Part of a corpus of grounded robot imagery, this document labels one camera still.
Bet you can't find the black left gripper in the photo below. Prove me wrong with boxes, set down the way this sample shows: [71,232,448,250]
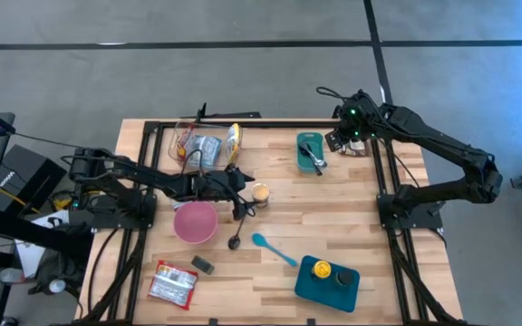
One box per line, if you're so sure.
[188,168,257,222]

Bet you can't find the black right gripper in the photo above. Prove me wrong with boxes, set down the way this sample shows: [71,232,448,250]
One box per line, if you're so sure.
[325,90,392,154]

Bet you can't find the silver metal spoon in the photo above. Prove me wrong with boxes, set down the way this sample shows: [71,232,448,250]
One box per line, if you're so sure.
[304,142,329,168]

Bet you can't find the long dark metal spoon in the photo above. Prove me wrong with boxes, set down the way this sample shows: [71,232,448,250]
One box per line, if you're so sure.
[300,143,324,177]

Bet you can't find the short dark metal spoon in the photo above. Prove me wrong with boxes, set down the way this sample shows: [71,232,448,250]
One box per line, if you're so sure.
[227,216,248,251]

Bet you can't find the white ramen noodle packet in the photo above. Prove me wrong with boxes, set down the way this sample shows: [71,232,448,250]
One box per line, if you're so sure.
[225,122,245,165]

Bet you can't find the white blue ramen packet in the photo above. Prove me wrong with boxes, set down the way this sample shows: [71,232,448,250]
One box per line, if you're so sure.
[183,134,223,168]

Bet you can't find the red yellow ramen packet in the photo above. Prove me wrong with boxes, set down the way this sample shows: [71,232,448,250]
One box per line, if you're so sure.
[175,125,195,163]

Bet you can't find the yellow-lid spice jar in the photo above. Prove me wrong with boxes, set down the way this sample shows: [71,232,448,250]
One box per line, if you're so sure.
[311,260,333,281]

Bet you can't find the black-lid spice jar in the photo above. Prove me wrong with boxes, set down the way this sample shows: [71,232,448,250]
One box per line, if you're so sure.
[335,270,355,288]

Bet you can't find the brown snack packet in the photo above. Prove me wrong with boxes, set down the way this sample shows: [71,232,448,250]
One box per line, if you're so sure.
[340,139,372,158]

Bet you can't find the beige-lid seasoning jar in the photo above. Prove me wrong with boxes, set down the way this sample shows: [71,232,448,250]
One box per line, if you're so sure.
[251,182,272,209]

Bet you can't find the mint green plastic basket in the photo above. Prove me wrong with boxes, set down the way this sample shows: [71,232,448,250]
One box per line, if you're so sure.
[295,130,326,175]

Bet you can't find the teal plastic spoon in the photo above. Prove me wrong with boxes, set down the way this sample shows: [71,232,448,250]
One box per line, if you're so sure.
[250,233,298,268]

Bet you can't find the pink plastic bowl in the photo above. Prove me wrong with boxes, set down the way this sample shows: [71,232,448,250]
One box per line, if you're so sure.
[172,200,219,245]

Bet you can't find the small dark green box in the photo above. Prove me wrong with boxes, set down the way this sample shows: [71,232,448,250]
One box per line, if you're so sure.
[190,254,216,275]

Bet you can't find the clear plastic container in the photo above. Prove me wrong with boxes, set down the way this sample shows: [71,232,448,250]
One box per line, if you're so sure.
[169,120,245,169]

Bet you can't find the red-edged white ramen packet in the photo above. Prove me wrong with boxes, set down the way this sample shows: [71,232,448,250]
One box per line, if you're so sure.
[147,260,199,311]

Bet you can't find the dark teal plastic tray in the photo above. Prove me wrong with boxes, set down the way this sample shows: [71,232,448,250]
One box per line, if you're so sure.
[293,255,361,313]

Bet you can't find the white paper sheet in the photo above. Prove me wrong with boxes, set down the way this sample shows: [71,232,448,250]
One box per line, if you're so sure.
[15,208,71,278]

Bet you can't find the black desk beam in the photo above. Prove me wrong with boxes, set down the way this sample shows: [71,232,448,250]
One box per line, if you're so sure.
[0,206,94,264]

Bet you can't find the black equipment box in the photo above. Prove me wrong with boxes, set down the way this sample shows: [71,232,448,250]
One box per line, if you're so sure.
[0,144,68,214]

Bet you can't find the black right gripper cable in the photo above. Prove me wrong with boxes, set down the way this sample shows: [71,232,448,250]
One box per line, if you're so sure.
[315,85,349,103]

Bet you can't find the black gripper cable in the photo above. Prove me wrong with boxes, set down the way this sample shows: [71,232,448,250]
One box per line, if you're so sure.
[315,85,349,103]
[179,148,205,180]

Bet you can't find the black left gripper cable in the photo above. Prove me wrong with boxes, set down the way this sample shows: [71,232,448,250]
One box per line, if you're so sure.
[179,148,205,180]

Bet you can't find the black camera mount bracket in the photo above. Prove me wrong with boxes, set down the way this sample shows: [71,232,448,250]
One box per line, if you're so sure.
[195,102,262,121]

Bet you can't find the thin black cable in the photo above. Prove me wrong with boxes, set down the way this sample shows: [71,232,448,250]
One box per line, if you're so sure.
[14,130,85,150]

